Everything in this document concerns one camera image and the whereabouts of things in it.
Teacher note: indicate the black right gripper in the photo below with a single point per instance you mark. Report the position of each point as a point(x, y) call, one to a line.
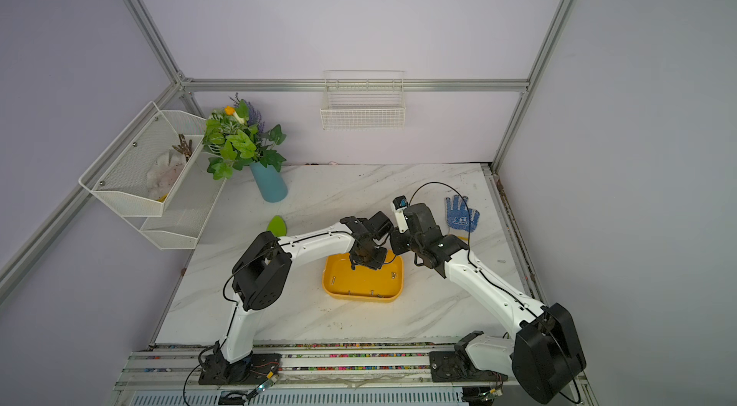
point(398, 247)

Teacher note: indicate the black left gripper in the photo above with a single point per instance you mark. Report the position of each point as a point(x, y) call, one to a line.
point(377, 263)

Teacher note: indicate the blue dotted work glove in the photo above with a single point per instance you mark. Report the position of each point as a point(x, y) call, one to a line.
point(459, 215)

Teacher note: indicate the yellow plastic storage box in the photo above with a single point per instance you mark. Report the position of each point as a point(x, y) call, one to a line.
point(362, 284)

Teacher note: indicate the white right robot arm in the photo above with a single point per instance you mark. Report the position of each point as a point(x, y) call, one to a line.
point(544, 353)

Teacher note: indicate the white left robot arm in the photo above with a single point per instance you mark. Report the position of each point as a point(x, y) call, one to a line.
point(260, 275)

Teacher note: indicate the green yellow brush tool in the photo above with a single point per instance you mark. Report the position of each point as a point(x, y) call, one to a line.
point(277, 226)

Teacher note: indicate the teal vase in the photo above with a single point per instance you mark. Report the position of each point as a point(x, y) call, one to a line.
point(269, 181)

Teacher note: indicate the green artificial plant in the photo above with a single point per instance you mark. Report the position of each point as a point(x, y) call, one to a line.
point(236, 136)

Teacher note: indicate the brown twigs in shelf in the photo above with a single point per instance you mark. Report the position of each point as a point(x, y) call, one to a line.
point(184, 147)

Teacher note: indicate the white cloth in shelf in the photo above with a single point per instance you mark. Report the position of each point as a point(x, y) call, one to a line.
point(163, 174)

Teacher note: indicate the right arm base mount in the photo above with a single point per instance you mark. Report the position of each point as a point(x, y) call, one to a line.
point(456, 366)

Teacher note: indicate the white wire wall basket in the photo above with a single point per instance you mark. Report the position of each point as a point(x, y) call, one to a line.
point(363, 100)

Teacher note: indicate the aluminium rail platform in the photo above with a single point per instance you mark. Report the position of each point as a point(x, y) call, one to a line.
point(364, 373)

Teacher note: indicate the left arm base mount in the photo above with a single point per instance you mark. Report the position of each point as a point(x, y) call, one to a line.
point(254, 369)

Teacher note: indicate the white mesh wall shelf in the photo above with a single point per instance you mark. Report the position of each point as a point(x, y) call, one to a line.
point(117, 179)

